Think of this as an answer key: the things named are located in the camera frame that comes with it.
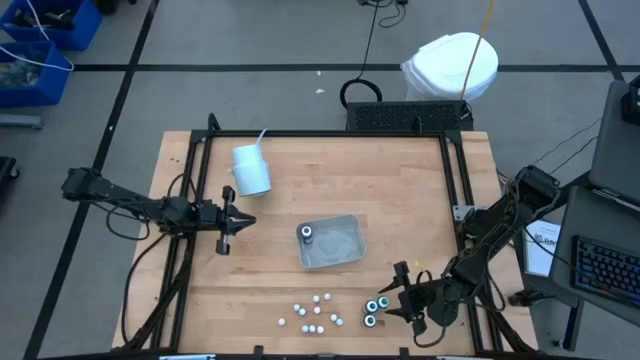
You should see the black looped floor cable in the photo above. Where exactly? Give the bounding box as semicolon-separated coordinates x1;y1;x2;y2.
339;0;384;110

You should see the black desktop device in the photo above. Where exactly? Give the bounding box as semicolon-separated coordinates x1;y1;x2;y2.
621;74;640;126

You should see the white bagged trash bin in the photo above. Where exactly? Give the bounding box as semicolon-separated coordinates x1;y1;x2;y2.
399;31;500;103

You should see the black desk foot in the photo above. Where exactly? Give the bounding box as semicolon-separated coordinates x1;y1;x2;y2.
508;288;556;307

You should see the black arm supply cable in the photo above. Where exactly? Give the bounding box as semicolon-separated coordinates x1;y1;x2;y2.
119;230;169;346

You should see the yellow hanging cable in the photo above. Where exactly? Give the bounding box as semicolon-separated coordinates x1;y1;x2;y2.
458;0;497;101

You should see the blue storage bin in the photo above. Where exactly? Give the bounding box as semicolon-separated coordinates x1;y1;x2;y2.
0;0;104;52
0;40;72;109

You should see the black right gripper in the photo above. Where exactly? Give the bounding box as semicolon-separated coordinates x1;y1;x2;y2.
378;260;447;336

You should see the black perforated computer case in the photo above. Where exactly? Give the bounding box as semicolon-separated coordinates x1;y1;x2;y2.
345;99;475;134

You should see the white loose cable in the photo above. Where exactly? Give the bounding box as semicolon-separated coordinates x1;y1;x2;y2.
0;0;75;72

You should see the black aluminium table frame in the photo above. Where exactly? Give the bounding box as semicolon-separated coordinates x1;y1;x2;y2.
119;112;540;360

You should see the grey metal bar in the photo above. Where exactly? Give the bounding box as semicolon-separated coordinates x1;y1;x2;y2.
0;114;44;130

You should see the white printed paper sheet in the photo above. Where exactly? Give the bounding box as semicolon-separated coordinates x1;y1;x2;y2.
522;218;563;278

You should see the black backlit keyboard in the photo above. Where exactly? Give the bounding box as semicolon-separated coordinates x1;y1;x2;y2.
571;234;640;307

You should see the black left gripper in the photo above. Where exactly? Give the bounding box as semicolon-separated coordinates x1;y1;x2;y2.
199;185;257;256

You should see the grey side desk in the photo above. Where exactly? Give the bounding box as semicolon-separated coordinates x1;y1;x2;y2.
588;78;640;207
548;185;640;329

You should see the grey plastic bin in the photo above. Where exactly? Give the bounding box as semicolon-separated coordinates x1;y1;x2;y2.
295;213;367;271

